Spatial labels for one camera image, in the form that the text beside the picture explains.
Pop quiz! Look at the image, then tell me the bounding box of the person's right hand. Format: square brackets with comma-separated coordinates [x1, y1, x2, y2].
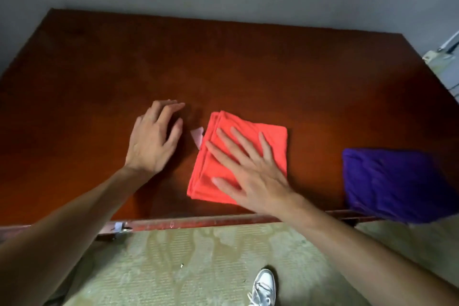
[205, 126, 306, 217]

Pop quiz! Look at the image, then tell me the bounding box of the person's left forearm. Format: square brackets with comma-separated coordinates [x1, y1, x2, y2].
[0, 167, 155, 306]

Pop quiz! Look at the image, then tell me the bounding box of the cream wall socket box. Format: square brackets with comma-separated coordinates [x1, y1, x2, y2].
[422, 50, 456, 75]

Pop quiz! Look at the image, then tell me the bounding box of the lilac paper tag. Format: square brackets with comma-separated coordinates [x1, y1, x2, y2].
[190, 126, 205, 151]

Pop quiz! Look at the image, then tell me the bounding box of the reddish brown wooden table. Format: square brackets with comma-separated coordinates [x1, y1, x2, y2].
[0, 8, 459, 242]

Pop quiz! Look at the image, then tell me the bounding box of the purple cloth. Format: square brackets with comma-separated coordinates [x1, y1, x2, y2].
[341, 148, 459, 225]

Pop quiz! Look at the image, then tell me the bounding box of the person's right forearm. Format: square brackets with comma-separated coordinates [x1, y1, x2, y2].
[283, 201, 459, 306]

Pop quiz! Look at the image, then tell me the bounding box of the person's left hand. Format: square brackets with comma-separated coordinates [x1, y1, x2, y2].
[123, 99, 186, 175]

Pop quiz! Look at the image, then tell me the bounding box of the white cable conduit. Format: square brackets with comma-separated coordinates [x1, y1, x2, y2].
[439, 29, 459, 53]

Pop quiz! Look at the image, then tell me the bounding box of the white shoe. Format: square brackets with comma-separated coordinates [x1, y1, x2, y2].
[247, 268, 277, 306]

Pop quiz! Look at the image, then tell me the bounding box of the orange cloth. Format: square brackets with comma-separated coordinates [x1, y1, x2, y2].
[186, 110, 289, 206]

